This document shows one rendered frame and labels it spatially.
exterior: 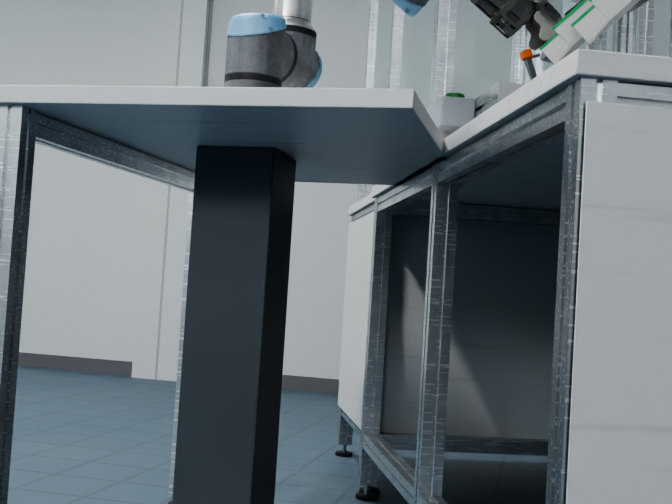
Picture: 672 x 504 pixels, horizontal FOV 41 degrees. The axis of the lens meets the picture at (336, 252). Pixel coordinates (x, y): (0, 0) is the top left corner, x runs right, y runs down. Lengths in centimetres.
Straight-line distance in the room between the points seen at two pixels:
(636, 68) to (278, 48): 90
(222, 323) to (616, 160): 90
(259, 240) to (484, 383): 108
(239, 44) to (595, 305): 100
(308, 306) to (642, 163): 400
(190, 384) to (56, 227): 392
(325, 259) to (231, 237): 326
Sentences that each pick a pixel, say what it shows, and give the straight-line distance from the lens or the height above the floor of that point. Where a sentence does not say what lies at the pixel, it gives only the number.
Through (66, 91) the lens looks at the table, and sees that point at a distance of 149.
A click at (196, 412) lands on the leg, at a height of 31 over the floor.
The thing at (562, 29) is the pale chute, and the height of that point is 102.
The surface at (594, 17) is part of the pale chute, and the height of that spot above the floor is 103.
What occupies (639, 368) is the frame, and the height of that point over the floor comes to 50.
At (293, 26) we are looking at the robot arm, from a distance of 195.
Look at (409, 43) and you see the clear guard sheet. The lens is 324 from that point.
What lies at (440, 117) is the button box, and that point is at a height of 92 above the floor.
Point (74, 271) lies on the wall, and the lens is 555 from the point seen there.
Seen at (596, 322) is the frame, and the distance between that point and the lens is 107.
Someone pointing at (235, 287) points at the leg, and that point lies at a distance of 173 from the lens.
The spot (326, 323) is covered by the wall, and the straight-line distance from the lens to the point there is 498.
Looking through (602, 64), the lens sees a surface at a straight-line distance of 110.
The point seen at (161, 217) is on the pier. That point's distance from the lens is 522.
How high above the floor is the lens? 56
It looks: 3 degrees up
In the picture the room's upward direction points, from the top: 4 degrees clockwise
